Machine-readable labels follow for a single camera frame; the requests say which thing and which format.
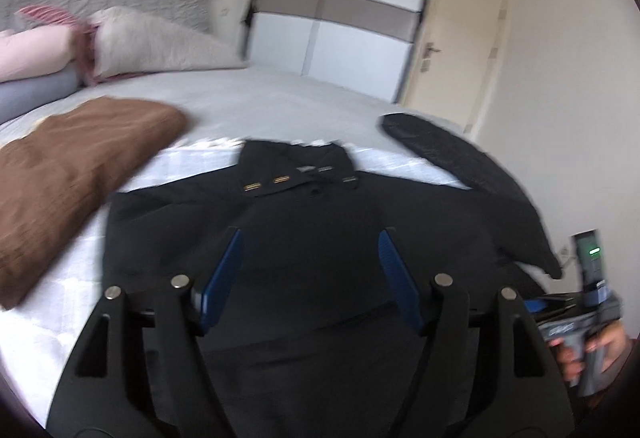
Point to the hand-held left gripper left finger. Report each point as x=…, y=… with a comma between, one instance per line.
x=224, y=275

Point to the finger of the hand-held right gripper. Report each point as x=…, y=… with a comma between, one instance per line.
x=550, y=304

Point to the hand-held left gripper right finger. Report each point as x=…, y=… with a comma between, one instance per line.
x=397, y=275

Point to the black jacket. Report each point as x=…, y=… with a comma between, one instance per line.
x=310, y=238

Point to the person's right hand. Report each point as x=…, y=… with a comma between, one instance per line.
x=612, y=343

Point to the brown folded blanket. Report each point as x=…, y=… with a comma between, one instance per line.
x=65, y=178

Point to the bed with white sheet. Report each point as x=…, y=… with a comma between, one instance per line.
x=300, y=102

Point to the cream door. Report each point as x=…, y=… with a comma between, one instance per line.
x=460, y=42

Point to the beige pillow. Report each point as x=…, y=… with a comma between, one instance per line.
x=160, y=42

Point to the grey-blue bolster pillow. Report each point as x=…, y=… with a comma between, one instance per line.
x=35, y=92

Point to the white and grey wardrobe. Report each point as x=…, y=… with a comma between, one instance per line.
x=350, y=7

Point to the pink pillow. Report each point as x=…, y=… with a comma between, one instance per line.
x=35, y=47

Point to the red striped pillow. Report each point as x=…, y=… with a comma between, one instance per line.
x=55, y=13

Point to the white wall socket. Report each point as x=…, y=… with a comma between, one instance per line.
x=566, y=252

